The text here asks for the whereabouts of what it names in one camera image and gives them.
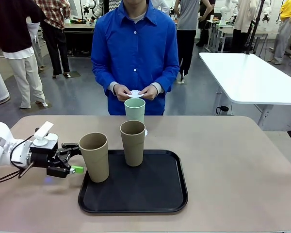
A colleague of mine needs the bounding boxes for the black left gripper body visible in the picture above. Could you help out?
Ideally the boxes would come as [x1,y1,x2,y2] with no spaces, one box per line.
[30,140,59,176]

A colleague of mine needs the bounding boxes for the tall brown cup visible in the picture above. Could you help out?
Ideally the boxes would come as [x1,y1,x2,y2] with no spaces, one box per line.
[119,120,146,167]
[78,132,110,183]

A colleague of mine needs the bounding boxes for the tall mint green cup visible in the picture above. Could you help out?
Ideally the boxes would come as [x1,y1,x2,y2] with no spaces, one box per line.
[124,97,146,125]

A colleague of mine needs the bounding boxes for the person's right forearm blue sleeve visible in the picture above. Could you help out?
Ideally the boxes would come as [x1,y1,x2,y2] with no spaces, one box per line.
[91,64,120,94]

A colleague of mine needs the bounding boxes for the person's left forearm blue sleeve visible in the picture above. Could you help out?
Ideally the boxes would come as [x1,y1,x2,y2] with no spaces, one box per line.
[149,64,180,95]

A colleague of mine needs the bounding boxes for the person's right hand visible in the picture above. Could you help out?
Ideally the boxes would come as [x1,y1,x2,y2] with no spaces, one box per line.
[113,84,133,102]

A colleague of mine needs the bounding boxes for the person's left hand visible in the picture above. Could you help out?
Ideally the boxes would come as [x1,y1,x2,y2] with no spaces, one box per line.
[139,85,159,101]

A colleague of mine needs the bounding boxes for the white background table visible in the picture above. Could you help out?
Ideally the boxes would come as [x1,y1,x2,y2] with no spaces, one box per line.
[198,51,291,127]

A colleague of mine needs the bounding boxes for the black plastic tray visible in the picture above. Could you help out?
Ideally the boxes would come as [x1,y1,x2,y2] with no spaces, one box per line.
[78,149,189,215]

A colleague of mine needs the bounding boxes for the person in yellow top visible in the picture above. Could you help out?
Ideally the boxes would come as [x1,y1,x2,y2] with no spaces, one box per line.
[268,0,291,65]

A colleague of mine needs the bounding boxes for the black tripod stand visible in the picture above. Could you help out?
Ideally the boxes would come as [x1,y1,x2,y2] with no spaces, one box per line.
[244,0,266,55]

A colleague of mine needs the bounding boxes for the person in beige coat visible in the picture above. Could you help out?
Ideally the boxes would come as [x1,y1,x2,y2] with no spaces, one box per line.
[232,0,258,53]

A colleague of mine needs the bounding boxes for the grey background desk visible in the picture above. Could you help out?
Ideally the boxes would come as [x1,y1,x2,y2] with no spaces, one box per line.
[207,18,280,53]

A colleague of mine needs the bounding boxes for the person in blue shirt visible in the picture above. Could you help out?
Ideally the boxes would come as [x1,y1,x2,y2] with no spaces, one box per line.
[90,0,180,116]

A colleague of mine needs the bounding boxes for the person in plaid shirt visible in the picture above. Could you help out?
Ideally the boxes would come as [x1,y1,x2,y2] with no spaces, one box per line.
[34,0,71,79]

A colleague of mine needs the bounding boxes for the background workbench with clutter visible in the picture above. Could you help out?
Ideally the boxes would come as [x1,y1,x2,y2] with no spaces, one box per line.
[63,16,99,56]

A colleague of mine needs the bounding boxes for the person in black top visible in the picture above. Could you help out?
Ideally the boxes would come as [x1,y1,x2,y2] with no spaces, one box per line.
[0,0,49,109]

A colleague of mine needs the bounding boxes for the person in black dress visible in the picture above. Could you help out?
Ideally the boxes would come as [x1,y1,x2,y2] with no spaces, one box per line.
[195,0,216,49]

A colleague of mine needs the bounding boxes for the person in grey shirt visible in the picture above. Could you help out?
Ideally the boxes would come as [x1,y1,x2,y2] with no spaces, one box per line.
[174,0,202,83]

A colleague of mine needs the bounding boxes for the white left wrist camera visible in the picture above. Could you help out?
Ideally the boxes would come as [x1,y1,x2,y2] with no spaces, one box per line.
[33,121,55,147]

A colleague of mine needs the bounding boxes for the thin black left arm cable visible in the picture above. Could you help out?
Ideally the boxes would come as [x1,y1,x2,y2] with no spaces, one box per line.
[0,135,37,187]

